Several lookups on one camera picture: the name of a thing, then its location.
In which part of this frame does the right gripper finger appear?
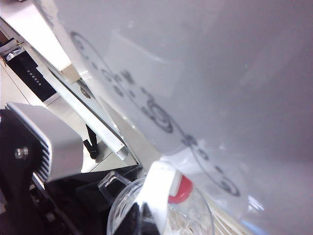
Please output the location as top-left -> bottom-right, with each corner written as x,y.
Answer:
133,202 -> 159,235

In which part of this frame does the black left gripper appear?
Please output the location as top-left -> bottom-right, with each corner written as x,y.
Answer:
0,165 -> 148,235

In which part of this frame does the red-collared hot water tap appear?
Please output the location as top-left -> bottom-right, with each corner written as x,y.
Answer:
135,144 -> 204,235

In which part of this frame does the clear textured plastic mug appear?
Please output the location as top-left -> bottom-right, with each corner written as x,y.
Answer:
97,170 -> 216,235

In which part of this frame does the white water dispenser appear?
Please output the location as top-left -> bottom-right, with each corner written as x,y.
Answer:
34,0 -> 313,235

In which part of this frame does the white office desk cabinet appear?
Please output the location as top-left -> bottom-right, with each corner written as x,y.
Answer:
0,0 -> 144,169

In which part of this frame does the white drip tray grille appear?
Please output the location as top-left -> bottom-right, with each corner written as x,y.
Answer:
209,199 -> 247,235

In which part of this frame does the round metal drawer lock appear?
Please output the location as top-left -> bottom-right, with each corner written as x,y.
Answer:
79,82 -> 97,100

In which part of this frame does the black bar with white print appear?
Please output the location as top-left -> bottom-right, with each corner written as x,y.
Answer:
5,47 -> 57,102

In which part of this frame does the black dangling strap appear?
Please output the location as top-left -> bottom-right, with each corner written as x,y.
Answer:
84,123 -> 99,160

